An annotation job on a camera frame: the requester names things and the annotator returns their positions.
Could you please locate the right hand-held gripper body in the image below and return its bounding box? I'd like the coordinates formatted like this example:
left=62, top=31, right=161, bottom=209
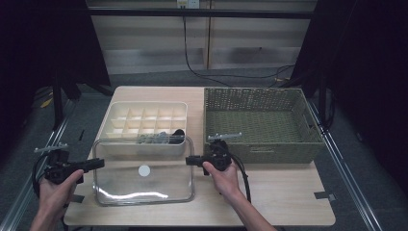
left=203, top=132, right=243, bottom=176

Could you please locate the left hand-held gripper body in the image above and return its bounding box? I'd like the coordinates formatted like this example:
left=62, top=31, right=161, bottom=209
left=33, top=142, right=85, bottom=186

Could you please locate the black sock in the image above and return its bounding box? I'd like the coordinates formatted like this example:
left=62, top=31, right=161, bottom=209
left=167, top=128, right=187, bottom=144

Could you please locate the green woven basket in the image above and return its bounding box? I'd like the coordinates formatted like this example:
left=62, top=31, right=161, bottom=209
left=202, top=87, right=325, bottom=165

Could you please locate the cream divided storage box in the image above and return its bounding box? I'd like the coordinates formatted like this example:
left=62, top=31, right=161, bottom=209
left=97, top=101, right=189, bottom=157

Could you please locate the clear lid with white knob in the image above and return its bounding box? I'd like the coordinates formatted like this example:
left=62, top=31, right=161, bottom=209
left=91, top=136, right=196, bottom=207

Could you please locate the person's right hand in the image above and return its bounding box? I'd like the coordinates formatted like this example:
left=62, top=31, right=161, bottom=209
left=201, top=160, right=242, bottom=202

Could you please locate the person's left hand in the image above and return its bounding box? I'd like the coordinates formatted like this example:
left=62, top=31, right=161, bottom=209
left=38, top=168, right=86, bottom=222

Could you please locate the black metal stand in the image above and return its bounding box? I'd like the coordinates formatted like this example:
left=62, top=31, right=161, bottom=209
left=319, top=73, right=328, bottom=128

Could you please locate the black curtain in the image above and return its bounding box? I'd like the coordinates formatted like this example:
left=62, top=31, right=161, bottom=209
left=290, top=0, right=408, bottom=193
left=0, top=0, right=112, bottom=162

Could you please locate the light wooden shelf unit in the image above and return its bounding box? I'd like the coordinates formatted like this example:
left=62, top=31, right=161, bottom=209
left=86, top=0, right=317, bottom=75

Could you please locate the black horizontal bar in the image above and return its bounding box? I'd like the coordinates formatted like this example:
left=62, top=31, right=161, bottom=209
left=86, top=8, right=317, bottom=19

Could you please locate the left hand-held gripper cable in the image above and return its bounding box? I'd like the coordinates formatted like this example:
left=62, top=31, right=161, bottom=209
left=31, top=153, right=52, bottom=198

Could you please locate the hand-held gripper cable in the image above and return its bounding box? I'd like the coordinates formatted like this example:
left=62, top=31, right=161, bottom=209
left=31, top=153, right=52, bottom=198
left=230, top=153, right=252, bottom=204

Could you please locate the right hand-held gripper cable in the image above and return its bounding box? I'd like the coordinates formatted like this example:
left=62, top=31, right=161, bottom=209
left=230, top=153, right=252, bottom=204

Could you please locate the aluminium floor rail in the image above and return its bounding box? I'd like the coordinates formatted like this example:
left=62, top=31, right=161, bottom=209
left=0, top=99, right=76, bottom=231
left=307, top=99, right=383, bottom=231

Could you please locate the black wall cable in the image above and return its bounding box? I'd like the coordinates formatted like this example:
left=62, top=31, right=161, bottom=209
left=182, top=8, right=296, bottom=89

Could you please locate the white wall socket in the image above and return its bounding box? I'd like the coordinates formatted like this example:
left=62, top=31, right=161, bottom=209
left=176, top=0, right=200, bottom=10

